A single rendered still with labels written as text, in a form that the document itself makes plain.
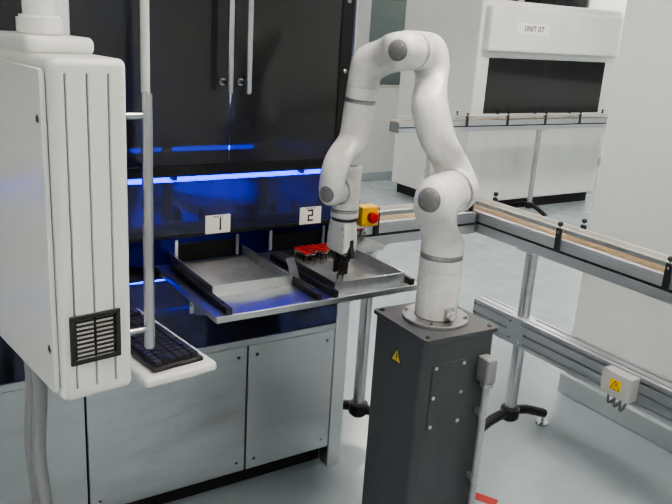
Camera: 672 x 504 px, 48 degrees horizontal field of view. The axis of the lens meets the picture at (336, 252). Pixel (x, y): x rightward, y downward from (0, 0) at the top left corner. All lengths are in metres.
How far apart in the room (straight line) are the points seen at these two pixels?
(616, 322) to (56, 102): 2.67
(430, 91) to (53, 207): 0.99
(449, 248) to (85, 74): 1.02
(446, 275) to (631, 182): 1.55
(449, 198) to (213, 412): 1.17
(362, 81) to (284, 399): 1.22
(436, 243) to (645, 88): 1.62
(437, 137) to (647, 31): 1.60
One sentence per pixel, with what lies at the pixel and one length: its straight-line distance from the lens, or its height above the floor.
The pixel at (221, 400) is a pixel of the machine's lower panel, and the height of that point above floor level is 0.39.
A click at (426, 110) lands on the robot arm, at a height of 1.44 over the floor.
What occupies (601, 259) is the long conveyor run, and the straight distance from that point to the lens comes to 2.80.
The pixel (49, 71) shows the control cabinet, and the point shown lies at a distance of 1.61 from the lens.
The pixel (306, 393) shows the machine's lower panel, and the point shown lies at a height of 0.34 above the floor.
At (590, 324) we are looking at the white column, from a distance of 3.68.
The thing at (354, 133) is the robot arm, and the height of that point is 1.35.
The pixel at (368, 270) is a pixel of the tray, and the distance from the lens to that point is 2.46.
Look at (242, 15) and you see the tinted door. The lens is 2.36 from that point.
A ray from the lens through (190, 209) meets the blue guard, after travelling 2.35.
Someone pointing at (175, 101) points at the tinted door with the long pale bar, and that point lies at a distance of 2.29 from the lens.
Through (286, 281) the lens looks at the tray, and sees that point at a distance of 2.26.
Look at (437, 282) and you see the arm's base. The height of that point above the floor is 0.99.
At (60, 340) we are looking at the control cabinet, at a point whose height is 0.95.
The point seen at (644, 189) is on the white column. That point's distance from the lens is 3.43.
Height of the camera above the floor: 1.64
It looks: 17 degrees down
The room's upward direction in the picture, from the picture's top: 4 degrees clockwise
